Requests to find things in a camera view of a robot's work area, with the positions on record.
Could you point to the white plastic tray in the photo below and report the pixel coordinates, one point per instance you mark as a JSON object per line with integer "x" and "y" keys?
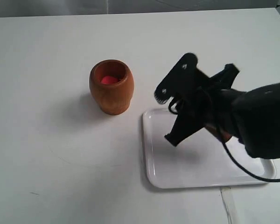
{"x": 198, "y": 161}

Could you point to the brown wooden pestle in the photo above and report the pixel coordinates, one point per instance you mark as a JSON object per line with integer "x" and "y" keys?
{"x": 216, "y": 131}

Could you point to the red ball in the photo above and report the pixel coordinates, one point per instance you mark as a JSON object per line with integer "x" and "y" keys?
{"x": 108, "y": 80}

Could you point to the wooden mortar cup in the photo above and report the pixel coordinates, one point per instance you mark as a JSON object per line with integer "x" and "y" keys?
{"x": 112, "y": 99}

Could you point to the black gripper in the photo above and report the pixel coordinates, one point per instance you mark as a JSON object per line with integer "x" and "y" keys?
{"x": 209, "y": 102}

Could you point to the clear tape strip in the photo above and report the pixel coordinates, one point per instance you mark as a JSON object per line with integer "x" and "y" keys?
{"x": 229, "y": 205}

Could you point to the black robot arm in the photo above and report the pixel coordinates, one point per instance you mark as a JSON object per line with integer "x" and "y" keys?
{"x": 253, "y": 117}

